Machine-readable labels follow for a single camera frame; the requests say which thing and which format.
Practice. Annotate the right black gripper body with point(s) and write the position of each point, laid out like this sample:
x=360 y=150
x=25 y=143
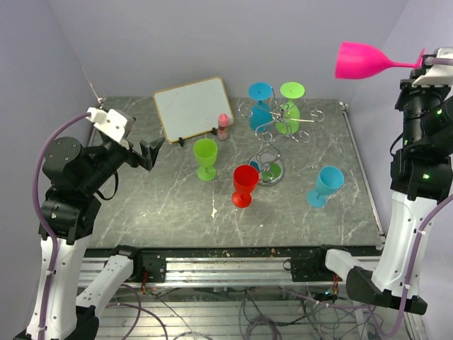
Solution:
x=414 y=102

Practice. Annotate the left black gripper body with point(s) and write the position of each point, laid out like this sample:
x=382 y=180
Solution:
x=134 y=157

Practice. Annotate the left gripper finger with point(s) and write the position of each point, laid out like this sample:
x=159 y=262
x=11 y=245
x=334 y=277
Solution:
x=151 y=160
x=151 y=148

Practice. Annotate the green wine glass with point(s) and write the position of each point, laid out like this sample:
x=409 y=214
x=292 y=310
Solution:
x=205 y=152
x=292 y=91

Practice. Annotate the pink wine glass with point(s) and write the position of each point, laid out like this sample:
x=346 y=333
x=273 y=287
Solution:
x=360 y=61

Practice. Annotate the blue wine glass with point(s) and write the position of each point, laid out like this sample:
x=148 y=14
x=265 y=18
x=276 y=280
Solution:
x=260 y=117
x=329 y=180

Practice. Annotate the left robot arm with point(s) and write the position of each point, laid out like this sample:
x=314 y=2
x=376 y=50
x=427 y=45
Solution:
x=68 y=212

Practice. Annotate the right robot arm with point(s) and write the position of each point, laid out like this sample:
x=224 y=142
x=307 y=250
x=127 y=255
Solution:
x=421 y=178

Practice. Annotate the red wine glass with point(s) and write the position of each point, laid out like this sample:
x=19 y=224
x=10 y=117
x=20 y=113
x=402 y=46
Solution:
x=245 y=180

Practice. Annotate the chrome wine glass rack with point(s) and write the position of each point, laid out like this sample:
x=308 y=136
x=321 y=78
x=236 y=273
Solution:
x=268 y=160

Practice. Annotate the small pink bottle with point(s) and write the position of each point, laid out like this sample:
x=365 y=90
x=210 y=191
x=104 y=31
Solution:
x=223 y=127

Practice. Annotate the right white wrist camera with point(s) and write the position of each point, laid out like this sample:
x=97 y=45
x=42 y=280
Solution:
x=435 y=69

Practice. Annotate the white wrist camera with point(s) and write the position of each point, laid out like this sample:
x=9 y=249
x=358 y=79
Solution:
x=115 y=124
x=435 y=69

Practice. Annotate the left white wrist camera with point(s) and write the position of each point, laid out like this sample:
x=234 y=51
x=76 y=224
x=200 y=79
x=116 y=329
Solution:
x=115 y=124

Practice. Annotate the small whiteboard with wooden frame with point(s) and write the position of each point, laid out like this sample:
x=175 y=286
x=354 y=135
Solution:
x=193 y=109

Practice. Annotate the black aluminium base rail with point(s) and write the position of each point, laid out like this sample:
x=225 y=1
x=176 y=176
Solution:
x=243 y=266

